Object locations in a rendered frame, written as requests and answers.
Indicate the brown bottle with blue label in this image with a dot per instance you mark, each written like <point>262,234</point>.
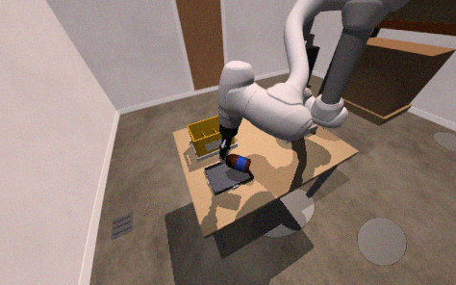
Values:
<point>238,162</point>

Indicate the yellow crate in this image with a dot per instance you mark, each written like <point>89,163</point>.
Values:
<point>206,136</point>

